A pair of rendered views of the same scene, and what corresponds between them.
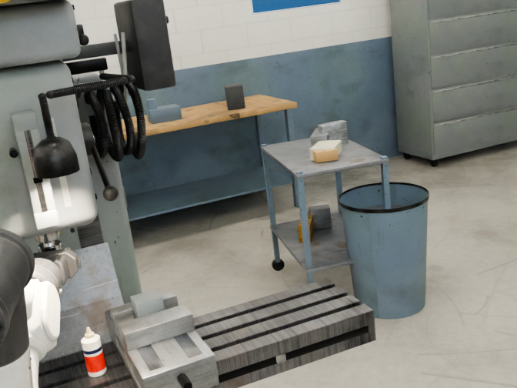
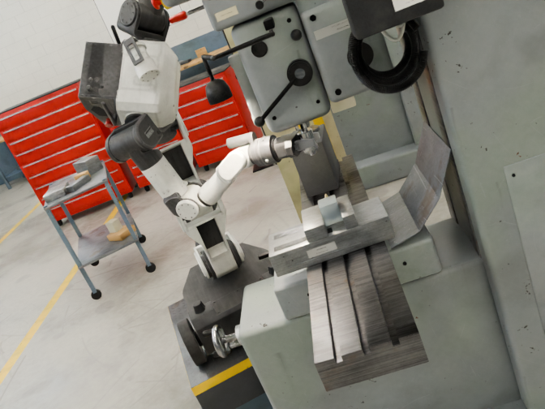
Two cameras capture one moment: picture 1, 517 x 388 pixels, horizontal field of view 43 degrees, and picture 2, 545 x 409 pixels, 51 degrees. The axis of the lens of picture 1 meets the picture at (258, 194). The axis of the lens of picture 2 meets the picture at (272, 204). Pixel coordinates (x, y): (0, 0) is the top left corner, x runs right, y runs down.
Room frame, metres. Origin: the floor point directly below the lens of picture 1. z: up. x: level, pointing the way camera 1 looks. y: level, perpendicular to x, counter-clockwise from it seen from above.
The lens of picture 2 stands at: (1.95, -1.09, 1.71)
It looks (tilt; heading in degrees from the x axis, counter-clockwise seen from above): 20 degrees down; 121
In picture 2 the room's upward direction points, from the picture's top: 23 degrees counter-clockwise
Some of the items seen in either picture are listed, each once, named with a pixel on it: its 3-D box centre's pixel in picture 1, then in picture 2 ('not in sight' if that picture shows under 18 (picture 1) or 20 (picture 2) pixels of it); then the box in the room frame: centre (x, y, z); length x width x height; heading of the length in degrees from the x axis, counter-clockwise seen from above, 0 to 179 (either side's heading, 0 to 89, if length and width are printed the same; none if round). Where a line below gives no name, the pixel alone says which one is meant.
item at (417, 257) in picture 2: not in sight; (350, 255); (1.26, 0.43, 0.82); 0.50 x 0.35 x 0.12; 21
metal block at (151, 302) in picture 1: (148, 309); (330, 210); (1.32, 0.27, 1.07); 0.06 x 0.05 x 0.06; 113
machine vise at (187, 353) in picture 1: (155, 336); (326, 230); (1.29, 0.26, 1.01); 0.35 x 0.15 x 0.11; 23
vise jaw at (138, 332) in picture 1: (156, 326); (314, 222); (1.27, 0.25, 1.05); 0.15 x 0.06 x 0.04; 113
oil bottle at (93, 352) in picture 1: (92, 349); not in sight; (1.26, 0.39, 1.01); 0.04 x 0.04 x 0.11
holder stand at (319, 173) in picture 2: not in sight; (315, 157); (1.11, 0.76, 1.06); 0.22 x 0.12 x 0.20; 105
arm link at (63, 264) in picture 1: (41, 276); (281, 148); (1.16, 0.43, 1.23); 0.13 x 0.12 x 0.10; 92
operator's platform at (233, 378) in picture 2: not in sight; (259, 341); (0.47, 0.80, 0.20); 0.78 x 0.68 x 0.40; 130
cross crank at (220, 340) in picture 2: not in sight; (229, 337); (0.79, 0.25, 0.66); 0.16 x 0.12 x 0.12; 21
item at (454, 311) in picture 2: not in sight; (376, 342); (1.23, 0.42, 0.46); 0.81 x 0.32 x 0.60; 21
